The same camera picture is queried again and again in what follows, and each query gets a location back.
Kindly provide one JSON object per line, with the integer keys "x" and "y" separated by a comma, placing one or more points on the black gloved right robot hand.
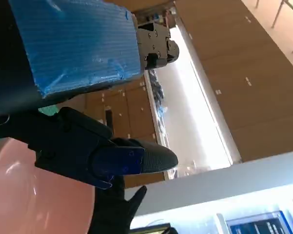
{"x": 109, "y": 214}

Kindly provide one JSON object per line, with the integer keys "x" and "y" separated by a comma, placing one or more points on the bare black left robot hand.
{"x": 75, "y": 48}

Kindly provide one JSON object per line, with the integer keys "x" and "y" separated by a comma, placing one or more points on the pink bowl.
{"x": 39, "y": 200}

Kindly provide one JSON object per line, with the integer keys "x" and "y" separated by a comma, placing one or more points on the green cutting mat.
{"x": 47, "y": 111}

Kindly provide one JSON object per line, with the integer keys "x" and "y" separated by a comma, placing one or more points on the computer monitor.
{"x": 258, "y": 226}

